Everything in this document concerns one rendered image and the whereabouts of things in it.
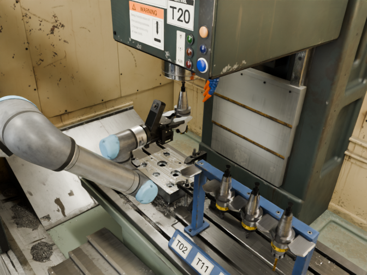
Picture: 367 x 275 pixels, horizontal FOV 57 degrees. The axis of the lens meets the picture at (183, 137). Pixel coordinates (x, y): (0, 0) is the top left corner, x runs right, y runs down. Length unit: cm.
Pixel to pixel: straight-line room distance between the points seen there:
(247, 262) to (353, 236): 86
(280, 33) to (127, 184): 62
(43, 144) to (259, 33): 60
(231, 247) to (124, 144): 59
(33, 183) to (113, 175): 109
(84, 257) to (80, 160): 78
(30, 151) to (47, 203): 113
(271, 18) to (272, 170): 90
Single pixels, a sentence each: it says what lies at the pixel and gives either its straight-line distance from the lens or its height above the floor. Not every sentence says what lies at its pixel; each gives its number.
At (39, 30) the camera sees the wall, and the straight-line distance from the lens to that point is 203.
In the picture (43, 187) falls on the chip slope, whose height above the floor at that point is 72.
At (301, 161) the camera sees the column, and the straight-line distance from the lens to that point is 162.
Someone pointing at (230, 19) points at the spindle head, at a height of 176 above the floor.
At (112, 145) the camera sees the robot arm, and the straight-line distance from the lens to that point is 111.
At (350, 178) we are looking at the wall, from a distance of 198.
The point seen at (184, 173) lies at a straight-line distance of 119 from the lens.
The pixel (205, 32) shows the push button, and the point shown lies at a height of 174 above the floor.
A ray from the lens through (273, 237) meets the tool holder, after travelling 102.
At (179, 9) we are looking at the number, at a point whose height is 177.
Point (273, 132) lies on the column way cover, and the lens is 159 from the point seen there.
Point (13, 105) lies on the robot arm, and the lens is 96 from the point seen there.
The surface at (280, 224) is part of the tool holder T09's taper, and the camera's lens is 99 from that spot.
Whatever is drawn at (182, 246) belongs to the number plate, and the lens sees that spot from 132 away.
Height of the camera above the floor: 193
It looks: 31 degrees down
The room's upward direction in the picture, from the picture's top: 2 degrees clockwise
